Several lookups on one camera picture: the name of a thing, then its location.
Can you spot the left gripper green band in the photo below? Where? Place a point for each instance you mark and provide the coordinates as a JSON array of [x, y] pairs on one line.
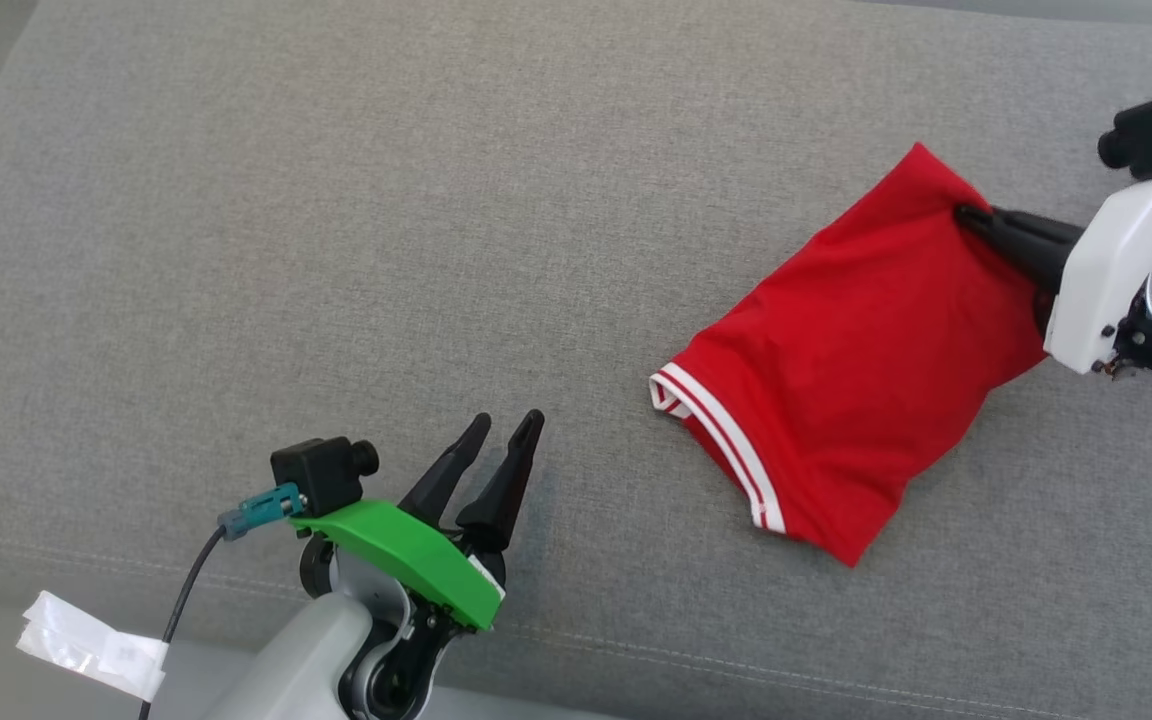
[[406, 550]]

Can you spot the white tape label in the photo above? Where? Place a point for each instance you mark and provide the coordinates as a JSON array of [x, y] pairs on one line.
[[96, 650]]

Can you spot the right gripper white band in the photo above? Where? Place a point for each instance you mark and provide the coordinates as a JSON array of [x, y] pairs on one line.
[[1106, 270]]

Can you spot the red jersey with white sleeves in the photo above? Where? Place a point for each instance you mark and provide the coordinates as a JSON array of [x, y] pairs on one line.
[[866, 360]]

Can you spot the grey fabric sofa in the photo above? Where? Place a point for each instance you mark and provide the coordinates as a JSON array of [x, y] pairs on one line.
[[336, 250]]

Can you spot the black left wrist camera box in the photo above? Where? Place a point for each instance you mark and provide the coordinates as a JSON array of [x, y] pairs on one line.
[[321, 475]]

